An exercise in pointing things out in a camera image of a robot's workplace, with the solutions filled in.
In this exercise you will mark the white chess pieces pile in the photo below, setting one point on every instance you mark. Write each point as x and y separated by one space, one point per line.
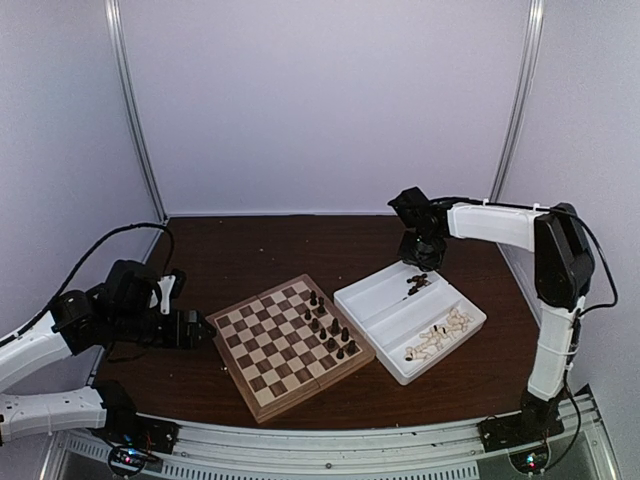
439 336

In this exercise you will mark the white divided plastic tray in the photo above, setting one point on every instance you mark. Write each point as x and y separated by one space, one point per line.
390 320

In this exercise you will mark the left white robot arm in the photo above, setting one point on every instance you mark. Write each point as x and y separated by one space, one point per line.
68 326

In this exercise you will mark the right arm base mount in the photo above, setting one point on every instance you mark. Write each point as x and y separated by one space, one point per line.
530 425

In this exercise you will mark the dark chess king piece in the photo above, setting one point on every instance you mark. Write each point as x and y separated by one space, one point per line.
335 327

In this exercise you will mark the dark chess pieces pile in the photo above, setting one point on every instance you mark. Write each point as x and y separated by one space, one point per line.
417 282

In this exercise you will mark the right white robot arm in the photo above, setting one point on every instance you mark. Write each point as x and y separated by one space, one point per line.
563 263

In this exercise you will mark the aluminium frame rail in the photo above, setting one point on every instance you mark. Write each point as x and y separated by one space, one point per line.
451 450

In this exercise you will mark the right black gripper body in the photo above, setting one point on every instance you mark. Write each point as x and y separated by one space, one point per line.
422 252

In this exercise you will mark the wooden chessboard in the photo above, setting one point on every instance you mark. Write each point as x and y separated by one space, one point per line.
273 355

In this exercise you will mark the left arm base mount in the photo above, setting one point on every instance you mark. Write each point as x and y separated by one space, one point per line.
143 433

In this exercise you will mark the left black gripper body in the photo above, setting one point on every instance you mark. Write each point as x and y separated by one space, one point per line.
129 326

